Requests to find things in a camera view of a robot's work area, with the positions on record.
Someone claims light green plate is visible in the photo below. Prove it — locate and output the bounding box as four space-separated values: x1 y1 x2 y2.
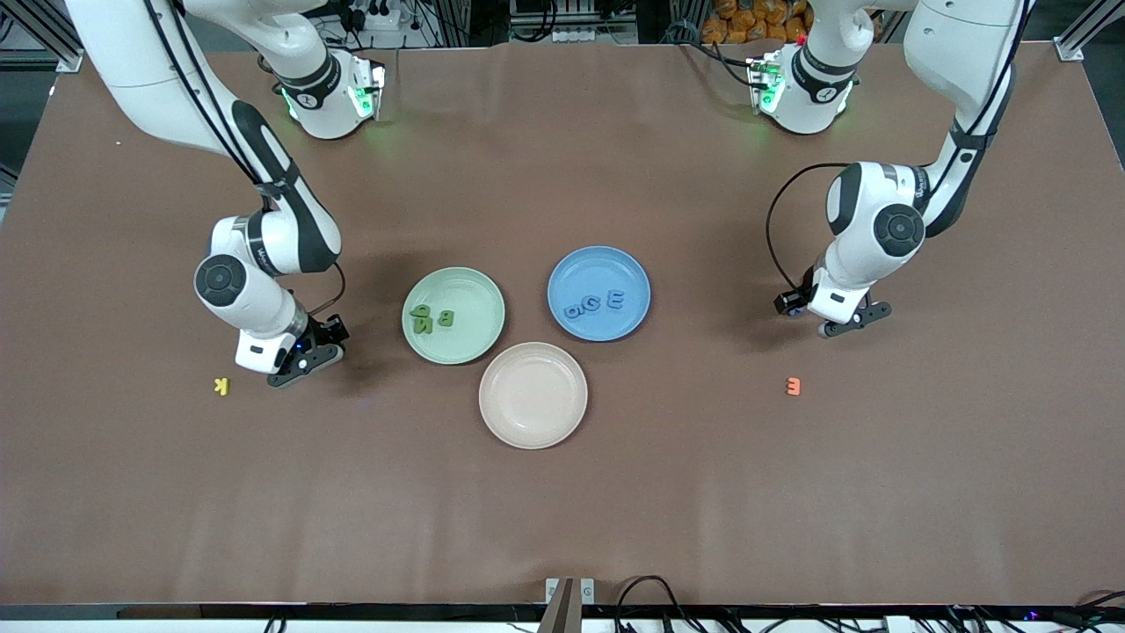
402 266 507 366

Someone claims blue plate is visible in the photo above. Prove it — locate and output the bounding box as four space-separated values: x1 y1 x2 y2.
547 245 652 343

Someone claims pale pink plate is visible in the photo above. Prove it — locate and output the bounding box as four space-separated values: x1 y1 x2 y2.
478 341 589 450

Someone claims base connector box green light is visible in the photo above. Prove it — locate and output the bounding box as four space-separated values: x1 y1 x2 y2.
350 60 386 120
747 55 786 113

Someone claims bag of orange items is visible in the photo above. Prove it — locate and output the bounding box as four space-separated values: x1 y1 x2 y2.
703 0 814 45

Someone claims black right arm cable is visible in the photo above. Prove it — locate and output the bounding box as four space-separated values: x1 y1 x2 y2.
145 0 347 317

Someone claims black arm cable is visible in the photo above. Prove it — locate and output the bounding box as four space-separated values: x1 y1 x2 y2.
145 0 347 317
766 0 1029 304

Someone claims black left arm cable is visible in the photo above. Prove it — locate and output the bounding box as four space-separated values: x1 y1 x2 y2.
766 0 1029 304

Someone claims black looped cable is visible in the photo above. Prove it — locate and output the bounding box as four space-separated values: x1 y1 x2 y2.
613 576 704 633

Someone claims metal table edge bracket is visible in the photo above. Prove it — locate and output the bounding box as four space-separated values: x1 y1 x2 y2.
538 578 596 633

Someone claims aluminium rack frame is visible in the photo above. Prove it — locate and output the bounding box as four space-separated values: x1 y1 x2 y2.
508 0 641 25

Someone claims aluminium frame profile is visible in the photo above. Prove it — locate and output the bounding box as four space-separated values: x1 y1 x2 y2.
1055 0 1125 62
9 0 84 73

